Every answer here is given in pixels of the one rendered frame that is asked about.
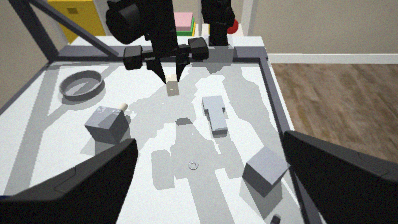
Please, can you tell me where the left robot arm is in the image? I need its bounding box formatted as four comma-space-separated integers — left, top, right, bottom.
105, 0, 235, 46

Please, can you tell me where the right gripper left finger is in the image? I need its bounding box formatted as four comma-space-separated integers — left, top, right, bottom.
0, 138, 138, 224

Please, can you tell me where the grey round shallow dish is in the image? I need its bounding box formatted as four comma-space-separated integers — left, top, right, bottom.
59, 70, 105, 102

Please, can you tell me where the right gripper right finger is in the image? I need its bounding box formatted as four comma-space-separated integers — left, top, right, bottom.
283, 130, 398, 224

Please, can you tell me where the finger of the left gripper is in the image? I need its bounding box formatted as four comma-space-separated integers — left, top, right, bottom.
175, 56, 190, 82
146, 58, 166, 84

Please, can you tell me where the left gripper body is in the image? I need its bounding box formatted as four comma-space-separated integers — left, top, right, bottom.
123, 21, 209, 70

